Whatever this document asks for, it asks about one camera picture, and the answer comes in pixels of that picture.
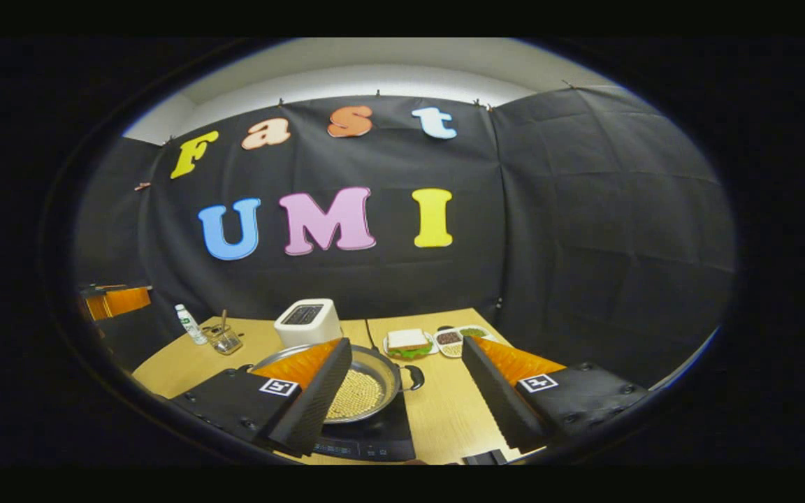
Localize black backdrop cloth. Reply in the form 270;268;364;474
74;85;735;388

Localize wire mesh utensil holder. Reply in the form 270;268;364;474
203;323;243;355

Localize pile of yellow soybeans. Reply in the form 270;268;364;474
326;369;384;420

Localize white green-label drink bottle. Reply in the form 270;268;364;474
175;304;208;345

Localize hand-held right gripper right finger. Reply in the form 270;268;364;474
462;336;653;453

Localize white divided dish of beans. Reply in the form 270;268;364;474
434;325;495;358

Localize sandwich with lettuce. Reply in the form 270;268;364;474
386;328;433;360

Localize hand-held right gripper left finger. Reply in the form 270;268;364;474
168;338;353;458

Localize black induction cooktop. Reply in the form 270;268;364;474
312;391;417;463

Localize stainless steel pot black handles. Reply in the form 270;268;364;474
238;344;426;425

